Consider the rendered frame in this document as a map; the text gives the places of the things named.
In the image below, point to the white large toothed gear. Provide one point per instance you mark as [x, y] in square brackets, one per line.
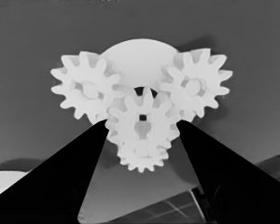
[194, 104]
[87, 105]

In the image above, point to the white small toothed gear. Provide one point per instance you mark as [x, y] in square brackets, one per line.
[153, 159]

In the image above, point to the large thick white disc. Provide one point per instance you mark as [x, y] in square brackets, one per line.
[3, 183]

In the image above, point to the white medium toothed gear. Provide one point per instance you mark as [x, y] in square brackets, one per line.
[161, 128]

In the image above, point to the white round carrier with pins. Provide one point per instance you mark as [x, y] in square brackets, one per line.
[140, 62]

